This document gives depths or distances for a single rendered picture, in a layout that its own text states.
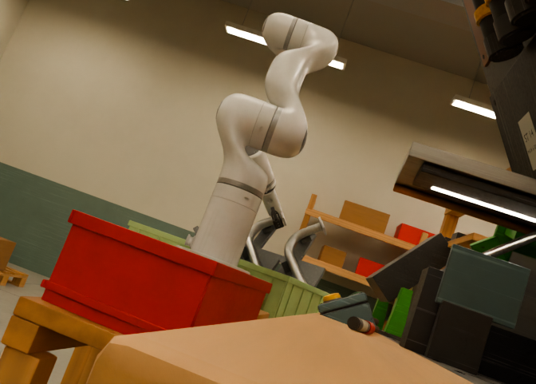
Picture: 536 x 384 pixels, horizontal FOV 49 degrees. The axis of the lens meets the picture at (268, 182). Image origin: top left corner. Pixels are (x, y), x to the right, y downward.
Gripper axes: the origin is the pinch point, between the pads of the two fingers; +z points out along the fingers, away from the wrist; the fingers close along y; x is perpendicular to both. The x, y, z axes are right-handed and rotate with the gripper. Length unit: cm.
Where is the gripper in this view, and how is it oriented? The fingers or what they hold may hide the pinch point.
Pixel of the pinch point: (277, 217)
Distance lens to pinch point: 208.8
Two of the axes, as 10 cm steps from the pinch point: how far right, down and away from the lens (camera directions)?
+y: -1.8, -5.9, 7.9
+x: -9.4, 3.3, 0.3
